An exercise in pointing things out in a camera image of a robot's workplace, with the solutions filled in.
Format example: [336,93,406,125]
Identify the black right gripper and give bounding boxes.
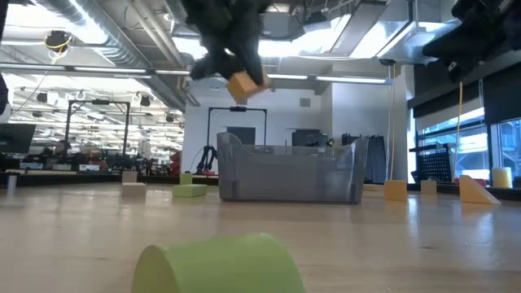
[422,0,521,82]

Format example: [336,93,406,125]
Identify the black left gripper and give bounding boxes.
[181,0,273,87]

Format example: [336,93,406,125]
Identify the orange rectangular block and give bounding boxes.
[226,69,269,103]

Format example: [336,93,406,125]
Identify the grey translucent plastic bin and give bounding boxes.
[216,131,370,205]

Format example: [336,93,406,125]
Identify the orange wedge block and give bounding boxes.
[458,174,502,206]

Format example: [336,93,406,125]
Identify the orange cube block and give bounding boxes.
[383,179,409,202]

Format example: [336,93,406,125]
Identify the green half-cylinder block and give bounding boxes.
[130,232,307,293]

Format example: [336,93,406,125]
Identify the grey ceiling unit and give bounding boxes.
[264,11,292,41]

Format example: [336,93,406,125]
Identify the dark grey door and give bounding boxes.
[226,126,257,146]

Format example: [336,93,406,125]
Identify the black pegboard rack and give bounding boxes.
[409,142,453,184]

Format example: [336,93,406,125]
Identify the red machine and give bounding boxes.
[169,150,182,177]

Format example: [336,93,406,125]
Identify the long ceiling light bar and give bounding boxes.
[0,63,394,85]

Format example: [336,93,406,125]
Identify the yellow cylinder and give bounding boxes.
[491,166,514,190]

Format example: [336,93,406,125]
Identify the tall black cabinet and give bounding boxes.
[341,133,387,184]

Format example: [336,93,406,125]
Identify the person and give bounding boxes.
[51,139,71,170]

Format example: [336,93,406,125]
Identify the black monitor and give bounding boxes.
[0,123,37,155]

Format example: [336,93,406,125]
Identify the yellow hanging cable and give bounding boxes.
[453,80,464,183]

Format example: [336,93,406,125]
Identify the black gantry frame with camera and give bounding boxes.
[206,106,269,176]

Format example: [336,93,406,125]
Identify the thin yellow hanging cord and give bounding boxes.
[388,64,396,182]

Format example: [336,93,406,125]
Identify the silver ceiling duct panel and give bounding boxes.
[325,0,461,66]

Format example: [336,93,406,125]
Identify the ceiling cable reel yellow cord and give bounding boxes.
[43,29,75,55]

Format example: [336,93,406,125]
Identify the black aluminium table frame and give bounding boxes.
[0,173,521,201]

